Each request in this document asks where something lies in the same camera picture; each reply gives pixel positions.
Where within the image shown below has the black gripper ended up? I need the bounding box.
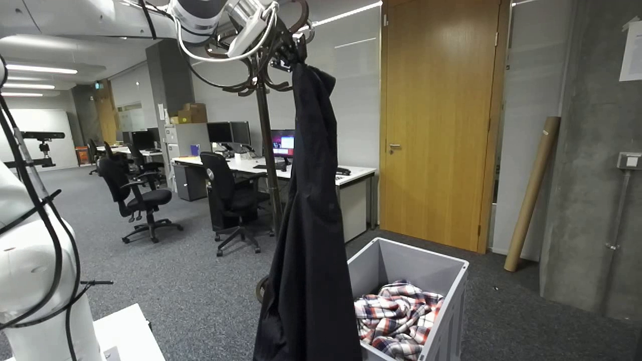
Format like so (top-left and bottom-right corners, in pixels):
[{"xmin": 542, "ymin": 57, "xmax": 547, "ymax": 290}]
[{"xmin": 266, "ymin": 18, "xmax": 316, "ymax": 72}]

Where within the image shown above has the black hoodie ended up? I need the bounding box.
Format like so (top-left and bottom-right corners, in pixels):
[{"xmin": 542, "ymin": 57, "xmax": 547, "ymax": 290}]
[{"xmin": 251, "ymin": 57, "xmax": 362, "ymax": 361}]

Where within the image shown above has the dark wooden coat stand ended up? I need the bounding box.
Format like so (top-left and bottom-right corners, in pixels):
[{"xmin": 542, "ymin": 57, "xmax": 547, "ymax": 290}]
[{"xmin": 141, "ymin": 0, "xmax": 314, "ymax": 318}]

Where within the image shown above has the lit computer monitor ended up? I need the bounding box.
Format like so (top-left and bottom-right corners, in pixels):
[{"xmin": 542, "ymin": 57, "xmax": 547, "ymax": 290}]
[{"xmin": 268, "ymin": 126, "xmax": 298, "ymax": 160}]

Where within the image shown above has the dark computer monitor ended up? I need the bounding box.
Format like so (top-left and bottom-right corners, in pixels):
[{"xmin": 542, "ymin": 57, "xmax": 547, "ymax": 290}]
[{"xmin": 205, "ymin": 120, "xmax": 253, "ymax": 147}]

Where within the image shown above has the cardboard box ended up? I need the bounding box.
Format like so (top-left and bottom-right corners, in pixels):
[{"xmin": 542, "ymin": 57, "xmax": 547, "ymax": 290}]
[{"xmin": 175, "ymin": 100, "xmax": 209, "ymax": 126}]

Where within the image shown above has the white cabinet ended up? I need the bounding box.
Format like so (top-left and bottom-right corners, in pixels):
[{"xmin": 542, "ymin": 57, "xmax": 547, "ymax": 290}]
[{"xmin": 160, "ymin": 120, "xmax": 216, "ymax": 177}]

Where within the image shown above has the wooden door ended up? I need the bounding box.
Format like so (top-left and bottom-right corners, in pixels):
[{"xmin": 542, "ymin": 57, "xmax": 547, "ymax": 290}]
[{"xmin": 377, "ymin": 0, "xmax": 512, "ymax": 256}]

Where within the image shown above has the white desk with drawers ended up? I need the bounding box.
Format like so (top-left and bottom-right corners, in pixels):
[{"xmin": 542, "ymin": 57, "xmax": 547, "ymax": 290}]
[{"xmin": 171, "ymin": 155, "xmax": 379, "ymax": 244}]

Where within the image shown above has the black office chair with armrests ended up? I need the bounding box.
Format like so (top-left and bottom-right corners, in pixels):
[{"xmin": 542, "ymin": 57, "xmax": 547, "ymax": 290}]
[{"xmin": 99, "ymin": 150, "xmax": 184, "ymax": 244}]

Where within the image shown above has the grey plastic crate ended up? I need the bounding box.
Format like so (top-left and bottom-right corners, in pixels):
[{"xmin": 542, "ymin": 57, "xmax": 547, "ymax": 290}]
[{"xmin": 344, "ymin": 235, "xmax": 472, "ymax": 361}]

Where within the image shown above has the long ceiling light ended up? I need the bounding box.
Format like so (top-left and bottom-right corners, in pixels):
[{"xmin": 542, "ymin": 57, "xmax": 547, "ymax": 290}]
[
  {"xmin": 0, "ymin": 79, "xmax": 58, "ymax": 92},
  {"xmin": 2, "ymin": 61, "xmax": 80, "ymax": 78},
  {"xmin": 0, "ymin": 90, "xmax": 55, "ymax": 100}
]

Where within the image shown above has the long cardboard tube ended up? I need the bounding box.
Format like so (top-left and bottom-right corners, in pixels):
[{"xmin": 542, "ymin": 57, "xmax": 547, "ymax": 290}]
[{"xmin": 502, "ymin": 114, "xmax": 564, "ymax": 275}]

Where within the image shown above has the plaid cloth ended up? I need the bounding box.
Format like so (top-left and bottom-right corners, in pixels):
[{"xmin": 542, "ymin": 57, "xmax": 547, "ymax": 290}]
[{"xmin": 351, "ymin": 279, "xmax": 446, "ymax": 361}]

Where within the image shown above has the white robot platform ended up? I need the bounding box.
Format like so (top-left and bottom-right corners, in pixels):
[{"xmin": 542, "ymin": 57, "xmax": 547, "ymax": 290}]
[{"xmin": 90, "ymin": 303, "xmax": 167, "ymax": 361}]

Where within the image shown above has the white paper sign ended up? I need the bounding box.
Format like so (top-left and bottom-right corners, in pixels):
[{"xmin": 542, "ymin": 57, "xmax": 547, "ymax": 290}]
[{"xmin": 617, "ymin": 16, "xmax": 642, "ymax": 84}]

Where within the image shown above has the grey conduit pipe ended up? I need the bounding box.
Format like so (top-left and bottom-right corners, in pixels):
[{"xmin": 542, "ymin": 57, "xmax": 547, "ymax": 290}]
[{"xmin": 602, "ymin": 168, "xmax": 635, "ymax": 317}]

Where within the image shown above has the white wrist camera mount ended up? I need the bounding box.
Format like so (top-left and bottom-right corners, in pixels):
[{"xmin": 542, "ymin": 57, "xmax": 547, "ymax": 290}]
[{"xmin": 225, "ymin": 0, "xmax": 277, "ymax": 60}]

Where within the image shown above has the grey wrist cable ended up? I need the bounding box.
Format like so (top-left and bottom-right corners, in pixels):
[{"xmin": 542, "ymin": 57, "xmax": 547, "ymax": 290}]
[{"xmin": 175, "ymin": 0, "xmax": 279, "ymax": 66}]

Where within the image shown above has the black camera on tripod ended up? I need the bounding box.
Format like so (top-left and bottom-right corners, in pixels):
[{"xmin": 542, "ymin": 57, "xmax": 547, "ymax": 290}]
[{"xmin": 3, "ymin": 127, "xmax": 67, "ymax": 171}]

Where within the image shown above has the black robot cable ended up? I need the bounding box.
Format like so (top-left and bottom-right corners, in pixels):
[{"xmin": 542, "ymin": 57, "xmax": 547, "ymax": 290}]
[{"xmin": 0, "ymin": 56, "xmax": 117, "ymax": 361}]

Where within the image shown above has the grey wall switch box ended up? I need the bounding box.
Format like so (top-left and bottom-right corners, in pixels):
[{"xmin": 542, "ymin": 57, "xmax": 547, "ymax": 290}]
[{"xmin": 613, "ymin": 150, "xmax": 642, "ymax": 172}]

